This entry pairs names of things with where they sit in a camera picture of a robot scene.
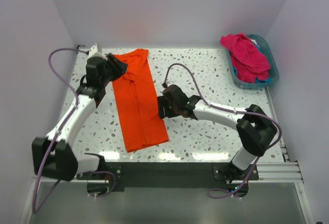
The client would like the aluminium rail frame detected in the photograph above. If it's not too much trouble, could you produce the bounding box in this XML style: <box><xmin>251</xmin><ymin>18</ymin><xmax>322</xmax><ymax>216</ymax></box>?
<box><xmin>19</xmin><ymin>88</ymin><xmax>315</xmax><ymax>223</ymax></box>

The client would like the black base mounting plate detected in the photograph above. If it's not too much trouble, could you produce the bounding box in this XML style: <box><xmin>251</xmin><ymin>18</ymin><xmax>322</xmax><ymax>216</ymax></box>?
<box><xmin>77</xmin><ymin>162</ymin><xmax>259</xmax><ymax>194</ymax></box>

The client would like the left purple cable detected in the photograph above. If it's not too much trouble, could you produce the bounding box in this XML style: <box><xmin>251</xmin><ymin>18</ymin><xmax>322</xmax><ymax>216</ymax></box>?
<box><xmin>32</xmin><ymin>48</ymin><xmax>118</xmax><ymax>214</ymax></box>

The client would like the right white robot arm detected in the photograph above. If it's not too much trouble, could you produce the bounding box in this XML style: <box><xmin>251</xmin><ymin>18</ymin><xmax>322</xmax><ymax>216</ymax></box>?
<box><xmin>157</xmin><ymin>85</ymin><xmax>278</xmax><ymax>171</ymax></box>

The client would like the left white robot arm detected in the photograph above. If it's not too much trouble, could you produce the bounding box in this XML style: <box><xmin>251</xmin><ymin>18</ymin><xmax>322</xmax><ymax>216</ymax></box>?
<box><xmin>32</xmin><ymin>52</ymin><xmax>128</xmax><ymax>181</ymax></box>

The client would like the teal plastic basket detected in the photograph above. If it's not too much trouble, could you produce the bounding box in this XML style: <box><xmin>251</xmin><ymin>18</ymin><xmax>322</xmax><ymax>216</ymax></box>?
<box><xmin>225</xmin><ymin>34</ymin><xmax>279</xmax><ymax>89</ymax></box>

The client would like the orange t shirt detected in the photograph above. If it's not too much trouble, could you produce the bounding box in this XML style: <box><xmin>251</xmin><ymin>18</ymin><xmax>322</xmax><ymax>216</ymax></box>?
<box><xmin>113</xmin><ymin>49</ymin><xmax>169</xmax><ymax>153</ymax></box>

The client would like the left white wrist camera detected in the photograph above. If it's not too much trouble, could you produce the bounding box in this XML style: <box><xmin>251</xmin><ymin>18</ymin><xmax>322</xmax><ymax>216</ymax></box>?
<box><xmin>87</xmin><ymin>44</ymin><xmax>105</xmax><ymax>60</ymax></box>

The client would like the pink t shirt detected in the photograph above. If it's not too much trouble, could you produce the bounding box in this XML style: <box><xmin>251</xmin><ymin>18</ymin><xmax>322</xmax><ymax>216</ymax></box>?
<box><xmin>220</xmin><ymin>33</ymin><xmax>270</xmax><ymax>83</ymax></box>

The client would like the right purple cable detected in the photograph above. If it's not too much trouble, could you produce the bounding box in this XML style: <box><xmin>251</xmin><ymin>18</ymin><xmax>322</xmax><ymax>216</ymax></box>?
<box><xmin>161</xmin><ymin>63</ymin><xmax>283</xmax><ymax>199</ymax></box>

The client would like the purple cable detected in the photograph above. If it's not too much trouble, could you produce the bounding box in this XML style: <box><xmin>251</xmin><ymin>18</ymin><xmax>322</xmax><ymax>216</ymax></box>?
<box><xmin>32</xmin><ymin>48</ymin><xmax>118</xmax><ymax>214</ymax></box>
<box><xmin>161</xmin><ymin>63</ymin><xmax>283</xmax><ymax>199</ymax></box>

